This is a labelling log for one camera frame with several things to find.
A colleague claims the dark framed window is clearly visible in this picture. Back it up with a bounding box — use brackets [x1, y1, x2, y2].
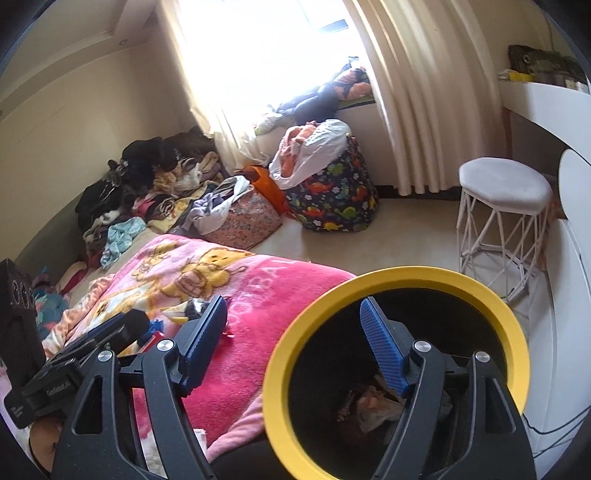
[175, 0, 356, 130]

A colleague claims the dinosaur print laundry basket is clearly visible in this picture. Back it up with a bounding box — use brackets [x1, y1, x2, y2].
[284, 134, 380, 233]

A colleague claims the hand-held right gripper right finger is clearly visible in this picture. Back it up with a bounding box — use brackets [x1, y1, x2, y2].
[360, 296, 539, 480]

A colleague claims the dark cloth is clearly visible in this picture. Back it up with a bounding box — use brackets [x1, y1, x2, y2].
[203, 440, 278, 480]

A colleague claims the bed with grey headboard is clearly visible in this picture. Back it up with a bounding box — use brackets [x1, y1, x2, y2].
[14, 185, 259, 296]

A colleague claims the white wire frame stool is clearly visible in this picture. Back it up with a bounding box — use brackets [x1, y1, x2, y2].
[456, 157, 555, 303]

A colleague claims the white liner bag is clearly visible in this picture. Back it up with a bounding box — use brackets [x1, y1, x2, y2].
[269, 119, 349, 190]

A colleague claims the pink red folded cloth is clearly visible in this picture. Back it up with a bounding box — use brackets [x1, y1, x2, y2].
[60, 261, 90, 294]

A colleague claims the yellow rimmed black trash bin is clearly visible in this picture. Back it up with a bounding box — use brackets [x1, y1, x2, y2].
[262, 267, 530, 480]

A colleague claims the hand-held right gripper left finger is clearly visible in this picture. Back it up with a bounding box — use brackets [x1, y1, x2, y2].
[50, 295, 229, 480]

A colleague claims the large pile of mixed clothes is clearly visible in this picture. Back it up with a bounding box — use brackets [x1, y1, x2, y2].
[76, 131, 232, 268]

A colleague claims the clear plastic bag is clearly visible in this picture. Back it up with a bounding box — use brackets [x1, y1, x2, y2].
[355, 374, 407, 432]

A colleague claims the light blue cloth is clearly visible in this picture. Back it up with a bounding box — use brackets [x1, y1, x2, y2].
[100, 217, 147, 269]

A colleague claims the dark snack wrapper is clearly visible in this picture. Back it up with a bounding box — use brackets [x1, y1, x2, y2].
[337, 390, 356, 423]

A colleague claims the white lavender cloth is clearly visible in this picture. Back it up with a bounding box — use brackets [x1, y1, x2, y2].
[187, 175, 252, 236]

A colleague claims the white vanity desk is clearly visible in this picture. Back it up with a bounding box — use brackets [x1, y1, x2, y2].
[501, 80, 591, 144]

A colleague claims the pink printed blanket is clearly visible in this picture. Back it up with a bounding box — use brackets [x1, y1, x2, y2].
[41, 233, 370, 462]

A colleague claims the person's left hand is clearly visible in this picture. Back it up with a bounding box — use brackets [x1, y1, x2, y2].
[28, 418, 65, 476]

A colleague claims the orange pink clothes bundle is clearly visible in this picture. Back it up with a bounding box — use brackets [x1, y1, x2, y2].
[279, 122, 319, 178]

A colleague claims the orange bag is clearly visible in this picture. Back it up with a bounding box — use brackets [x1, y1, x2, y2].
[235, 165, 291, 217]

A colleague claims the floral fabric bag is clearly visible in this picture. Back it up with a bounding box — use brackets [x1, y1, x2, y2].
[203, 191, 283, 252]

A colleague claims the cream curtain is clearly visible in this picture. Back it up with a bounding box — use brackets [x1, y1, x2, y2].
[159, 0, 278, 176]
[344, 0, 506, 197]

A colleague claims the teal patterned cloth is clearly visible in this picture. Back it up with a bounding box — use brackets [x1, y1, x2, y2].
[32, 277, 70, 340]

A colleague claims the white bay window ledge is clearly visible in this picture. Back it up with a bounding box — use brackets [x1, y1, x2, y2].
[252, 92, 398, 190]

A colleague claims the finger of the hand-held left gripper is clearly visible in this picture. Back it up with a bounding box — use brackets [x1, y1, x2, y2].
[55, 316, 127, 358]
[108, 308, 152, 354]

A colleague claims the white chest of drawers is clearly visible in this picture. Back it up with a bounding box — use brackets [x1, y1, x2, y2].
[526, 150, 591, 462]

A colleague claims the blue yellow snack wrapper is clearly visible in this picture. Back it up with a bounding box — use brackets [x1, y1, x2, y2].
[164, 298, 213, 324]

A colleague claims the heap of navy orange clothes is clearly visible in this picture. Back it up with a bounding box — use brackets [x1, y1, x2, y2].
[253, 58, 372, 134]

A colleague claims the black cable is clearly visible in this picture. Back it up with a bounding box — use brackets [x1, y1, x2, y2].
[524, 406, 587, 457]

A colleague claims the dark camouflage cosmetic bag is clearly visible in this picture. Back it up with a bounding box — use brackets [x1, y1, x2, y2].
[508, 45, 555, 75]

